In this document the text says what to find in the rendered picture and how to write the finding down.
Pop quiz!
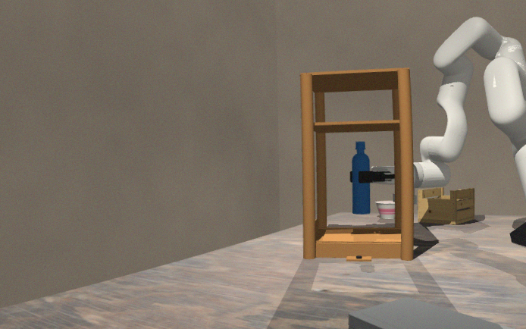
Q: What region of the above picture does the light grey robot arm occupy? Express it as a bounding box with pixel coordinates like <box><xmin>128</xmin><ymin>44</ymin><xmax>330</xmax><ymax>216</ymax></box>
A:
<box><xmin>413</xmin><ymin>17</ymin><xmax>526</xmax><ymax>205</ymax></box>

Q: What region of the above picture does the wooden crate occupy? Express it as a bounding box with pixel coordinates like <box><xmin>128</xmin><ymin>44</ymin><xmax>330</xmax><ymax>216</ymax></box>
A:
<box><xmin>418</xmin><ymin>187</ymin><xmax>474</xmax><ymax>225</ymax></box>

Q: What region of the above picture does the wooden shelving unit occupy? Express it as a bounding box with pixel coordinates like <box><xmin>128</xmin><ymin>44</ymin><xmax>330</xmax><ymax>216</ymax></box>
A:
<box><xmin>300</xmin><ymin>67</ymin><xmax>414</xmax><ymax>262</ymax></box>

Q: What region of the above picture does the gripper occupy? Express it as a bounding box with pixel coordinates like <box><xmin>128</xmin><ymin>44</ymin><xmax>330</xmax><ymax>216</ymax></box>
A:
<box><xmin>358</xmin><ymin>166</ymin><xmax>395</xmax><ymax>185</ymax></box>

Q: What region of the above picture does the blue cylinder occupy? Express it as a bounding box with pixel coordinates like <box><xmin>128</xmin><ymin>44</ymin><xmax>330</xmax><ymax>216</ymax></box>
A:
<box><xmin>352</xmin><ymin>142</ymin><xmax>370</xmax><ymax>215</ymax></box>

